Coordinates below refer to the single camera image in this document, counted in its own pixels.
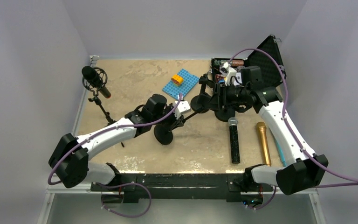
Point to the orange yellow toy brick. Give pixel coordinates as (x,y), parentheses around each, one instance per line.
(177,80)

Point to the blue handheld microphone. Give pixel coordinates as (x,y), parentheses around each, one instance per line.
(281,154)

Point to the black condenser microphone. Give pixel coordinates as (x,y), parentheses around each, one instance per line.
(95,79)

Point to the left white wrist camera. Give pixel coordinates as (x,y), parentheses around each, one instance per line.
(182,107)

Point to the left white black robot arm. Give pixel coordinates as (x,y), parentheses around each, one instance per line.
(71,159)

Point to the black poker chip case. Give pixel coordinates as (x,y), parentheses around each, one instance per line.
(270,73)

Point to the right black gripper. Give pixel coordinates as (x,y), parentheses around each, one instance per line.
(220,96)

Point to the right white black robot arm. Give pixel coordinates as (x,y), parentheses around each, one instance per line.
(305,169)

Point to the black tripod shock-mount stand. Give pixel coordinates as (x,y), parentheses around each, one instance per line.
(98,102)

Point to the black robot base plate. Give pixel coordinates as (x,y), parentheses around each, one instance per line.
(231,187)

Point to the gold handheld microphone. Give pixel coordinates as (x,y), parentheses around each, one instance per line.
(262,131)

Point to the blue studded baseplate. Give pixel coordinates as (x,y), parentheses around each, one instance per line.
(189,81)

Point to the black silver-grille microphone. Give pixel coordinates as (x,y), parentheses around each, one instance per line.
(234,140)

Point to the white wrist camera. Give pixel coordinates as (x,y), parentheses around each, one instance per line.
(182,107)
(229,73)

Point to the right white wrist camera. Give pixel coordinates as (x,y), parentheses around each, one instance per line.
(229,73)

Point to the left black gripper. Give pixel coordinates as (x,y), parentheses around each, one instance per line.
(174,122)

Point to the black round-base mic stand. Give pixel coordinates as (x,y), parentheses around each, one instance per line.
(200,102)

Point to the black stand with shock mount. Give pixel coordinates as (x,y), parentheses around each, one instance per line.
(230,111)

